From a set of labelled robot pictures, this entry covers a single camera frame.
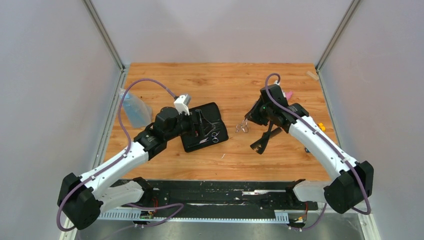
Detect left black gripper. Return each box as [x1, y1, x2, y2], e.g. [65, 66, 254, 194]
[165, 108, 215, 141]

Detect black zippered tool case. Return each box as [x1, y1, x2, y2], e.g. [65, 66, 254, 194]
[180, 102, 229, 153]

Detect silver scissors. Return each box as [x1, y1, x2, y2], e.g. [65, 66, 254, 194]
[235, 118, 249, 134]
[199, 131, 220, 144]

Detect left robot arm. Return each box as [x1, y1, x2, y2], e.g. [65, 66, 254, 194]
[56, 102, 222, 232]

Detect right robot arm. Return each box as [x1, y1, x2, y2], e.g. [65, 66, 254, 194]
[245, 84, 374, 214]

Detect pink hair trimmer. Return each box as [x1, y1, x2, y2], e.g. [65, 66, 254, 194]
[285, 91, 293, 100]

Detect clear blue spray bottle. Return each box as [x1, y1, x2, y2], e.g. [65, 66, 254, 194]
[122, 92, 153, 129]

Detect tape piece on table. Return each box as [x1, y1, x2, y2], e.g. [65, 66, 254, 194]
[305, 71, 320, 81]

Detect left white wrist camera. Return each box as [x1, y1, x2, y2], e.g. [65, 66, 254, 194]
[173, 93, 192, 116]

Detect black handled comb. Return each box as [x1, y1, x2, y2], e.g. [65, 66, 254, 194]
[250, 121, 283, 155]

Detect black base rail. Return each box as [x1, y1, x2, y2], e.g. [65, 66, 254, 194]
[136, 179, 318, 220]

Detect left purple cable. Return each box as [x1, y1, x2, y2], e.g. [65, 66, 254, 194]
[55, 78, 185, 233]

